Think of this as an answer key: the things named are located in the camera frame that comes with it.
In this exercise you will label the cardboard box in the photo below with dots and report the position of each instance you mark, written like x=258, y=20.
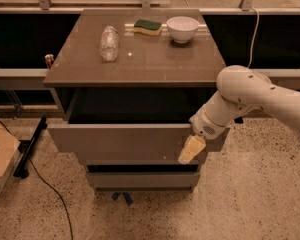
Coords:
x=9, y=153

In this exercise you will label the grey drawer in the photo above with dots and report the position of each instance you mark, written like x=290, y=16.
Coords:
x=138, y=158
x=143, y=180
x=121, y=125

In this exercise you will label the grey top drawer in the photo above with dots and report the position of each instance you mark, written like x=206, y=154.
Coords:
x=121, y=125

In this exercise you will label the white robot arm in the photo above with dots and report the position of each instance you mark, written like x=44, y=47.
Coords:
x=239, y=91

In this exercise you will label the grey drawer cabinet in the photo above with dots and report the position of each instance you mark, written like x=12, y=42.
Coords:
x=146, y=66

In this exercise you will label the grey bottom drawer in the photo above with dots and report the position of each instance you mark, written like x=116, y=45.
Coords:
x=143, y=180

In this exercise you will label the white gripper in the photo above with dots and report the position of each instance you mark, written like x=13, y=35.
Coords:
x=203, y=125

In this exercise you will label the green yellow sponge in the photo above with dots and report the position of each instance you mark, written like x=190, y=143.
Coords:
x=147, y=27

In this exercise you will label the black metal leg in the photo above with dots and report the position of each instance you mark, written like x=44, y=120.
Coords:
x=27, y=147

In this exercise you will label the grey middle drawer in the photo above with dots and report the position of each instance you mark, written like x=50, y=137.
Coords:
x=138, y=158

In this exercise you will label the red soda can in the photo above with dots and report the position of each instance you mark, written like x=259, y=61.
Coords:
x=49, y=60

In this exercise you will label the white bowl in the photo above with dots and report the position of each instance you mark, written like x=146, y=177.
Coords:
x=181, y=29

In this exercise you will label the clear plastic bottle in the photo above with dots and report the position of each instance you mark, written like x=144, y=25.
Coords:
x=109, y=44

